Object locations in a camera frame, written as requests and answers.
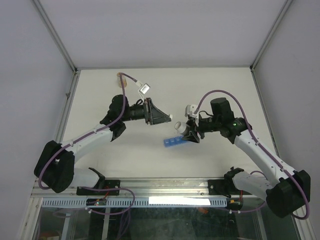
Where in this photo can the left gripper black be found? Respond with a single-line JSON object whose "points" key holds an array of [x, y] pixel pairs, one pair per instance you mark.
{"points": [[153, 115]]}

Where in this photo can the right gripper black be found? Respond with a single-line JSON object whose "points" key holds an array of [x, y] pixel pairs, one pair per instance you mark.
{"points": [[192, 124]]}

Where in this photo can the white pill bottle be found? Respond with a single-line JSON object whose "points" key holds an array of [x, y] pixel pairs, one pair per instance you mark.
{"points": [[182, 128]]}

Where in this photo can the blue weekly pill organizer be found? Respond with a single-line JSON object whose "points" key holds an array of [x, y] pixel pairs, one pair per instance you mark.
{"points": [[173, 141]]}

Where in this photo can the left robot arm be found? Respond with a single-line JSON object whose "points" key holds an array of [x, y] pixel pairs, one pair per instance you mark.
{"points": [[56, 169]]}

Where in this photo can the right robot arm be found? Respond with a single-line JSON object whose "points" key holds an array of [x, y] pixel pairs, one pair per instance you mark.
{"points": [[284, 189]]}

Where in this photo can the amber pill bottle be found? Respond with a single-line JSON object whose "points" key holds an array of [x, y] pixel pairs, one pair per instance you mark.
{"points": [[121, 80]]}

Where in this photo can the small status circuit board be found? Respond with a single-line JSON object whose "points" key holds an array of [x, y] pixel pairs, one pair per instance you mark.
{"points": [[96, 201]]}

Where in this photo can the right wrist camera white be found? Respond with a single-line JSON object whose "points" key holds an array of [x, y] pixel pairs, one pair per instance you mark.
{"points": [[191, 111]]}

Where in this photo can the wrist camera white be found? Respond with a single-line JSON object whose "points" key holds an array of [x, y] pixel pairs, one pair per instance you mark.
{"points": [[191, 111], [143, 88]]}

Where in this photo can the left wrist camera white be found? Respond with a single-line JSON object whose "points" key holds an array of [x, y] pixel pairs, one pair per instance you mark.
{"points": [[143, 88]]}

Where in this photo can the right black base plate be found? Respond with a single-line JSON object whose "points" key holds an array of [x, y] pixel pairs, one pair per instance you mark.
{"points": [[222, 187]]}

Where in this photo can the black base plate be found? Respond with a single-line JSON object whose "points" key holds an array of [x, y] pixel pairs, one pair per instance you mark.
{"points": [[222, 187], [110, 186]]}

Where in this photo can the aluminium mounting rail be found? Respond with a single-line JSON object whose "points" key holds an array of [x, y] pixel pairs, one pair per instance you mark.
{"points": [[144, 187]]}

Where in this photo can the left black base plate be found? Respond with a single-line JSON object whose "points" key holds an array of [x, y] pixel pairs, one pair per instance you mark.
{"points": [[110, 186]]}

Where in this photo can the slotted grey cable duct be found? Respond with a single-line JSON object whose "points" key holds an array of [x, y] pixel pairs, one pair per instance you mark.
{"points": [[139, 202]]}

